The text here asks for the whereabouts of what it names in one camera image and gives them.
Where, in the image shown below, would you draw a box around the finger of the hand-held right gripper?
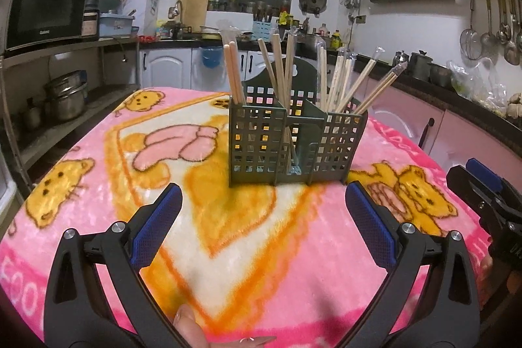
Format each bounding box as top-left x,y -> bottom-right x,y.
466,158 -> 522,210
446,165 -> 496,218

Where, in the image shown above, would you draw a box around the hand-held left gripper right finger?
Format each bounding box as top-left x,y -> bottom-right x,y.
334,181 -> 482,348

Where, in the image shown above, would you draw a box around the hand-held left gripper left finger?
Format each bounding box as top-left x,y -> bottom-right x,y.
44,182 -> 192,348

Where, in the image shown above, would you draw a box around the dark green utensil holder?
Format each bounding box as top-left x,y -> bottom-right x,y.
228,58 -> 368,188

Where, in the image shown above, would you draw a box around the bunch of wooden chopsticks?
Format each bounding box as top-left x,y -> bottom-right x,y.
218,20 -> 408,175

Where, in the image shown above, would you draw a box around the person's right hand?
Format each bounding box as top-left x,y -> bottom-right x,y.
479,254 -> 496,292

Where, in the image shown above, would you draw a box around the person's left hand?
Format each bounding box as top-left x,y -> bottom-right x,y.
173,304 -> 278,348

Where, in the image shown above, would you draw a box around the pink base cabinet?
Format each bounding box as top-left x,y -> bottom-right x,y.
367,85 -> 522,194

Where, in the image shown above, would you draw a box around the pink printed blanket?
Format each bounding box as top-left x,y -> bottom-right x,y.
0,86 -> 496,348

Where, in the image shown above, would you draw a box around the brown ornament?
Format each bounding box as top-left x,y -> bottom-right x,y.
506,93 -> 522,120

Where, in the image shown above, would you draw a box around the clear plastic bags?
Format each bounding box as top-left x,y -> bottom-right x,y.
446,60 -> 508,114

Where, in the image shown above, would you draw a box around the black kitchen countertop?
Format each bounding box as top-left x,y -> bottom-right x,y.
139,38 -> 522,137

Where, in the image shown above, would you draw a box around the low steel pot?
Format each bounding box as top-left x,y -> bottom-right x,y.
430,63 -> 453,87

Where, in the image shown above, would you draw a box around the row of hanging steel ladles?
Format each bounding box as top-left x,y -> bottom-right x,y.
479,0 -> 522,67

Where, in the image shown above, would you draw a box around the white plastic drawer unit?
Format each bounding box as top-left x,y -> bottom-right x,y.
0,152 -> 18,212

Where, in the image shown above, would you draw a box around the white base cabinet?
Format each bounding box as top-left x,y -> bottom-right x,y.
139,46 -> 319,92

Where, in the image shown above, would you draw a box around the small steel cup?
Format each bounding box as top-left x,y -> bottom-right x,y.
21,98 -> 43,129

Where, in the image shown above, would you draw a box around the blue hanging bin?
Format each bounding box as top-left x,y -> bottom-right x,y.
201,47 -> 225,69

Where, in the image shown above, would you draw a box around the grey metal shelf rack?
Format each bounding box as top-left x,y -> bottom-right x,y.
0,36 -> 141,186

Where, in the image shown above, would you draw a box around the blue plastic box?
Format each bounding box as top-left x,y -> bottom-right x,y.
99,14 -> 135,38

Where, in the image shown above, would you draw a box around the rack of seasoning bottles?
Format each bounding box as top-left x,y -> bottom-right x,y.
277,11 -> 311,39

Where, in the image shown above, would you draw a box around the steel sink faucet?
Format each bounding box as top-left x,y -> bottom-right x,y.
169,0 -> 184,26

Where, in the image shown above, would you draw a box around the wooden cutting board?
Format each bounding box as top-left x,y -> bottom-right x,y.
177,0 -> 210,26

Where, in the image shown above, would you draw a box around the blue knife block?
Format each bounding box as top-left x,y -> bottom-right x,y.
252,8 -> 274,35

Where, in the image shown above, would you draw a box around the row of spice jars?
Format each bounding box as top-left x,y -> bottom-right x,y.
208,0 -> 291,14

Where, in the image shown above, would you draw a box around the black microwave oven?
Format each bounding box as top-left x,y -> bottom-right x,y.
4,0 -> 89,52

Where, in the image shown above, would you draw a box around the hanging wire strainer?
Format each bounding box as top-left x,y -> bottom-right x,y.
460,0 -> 482,61

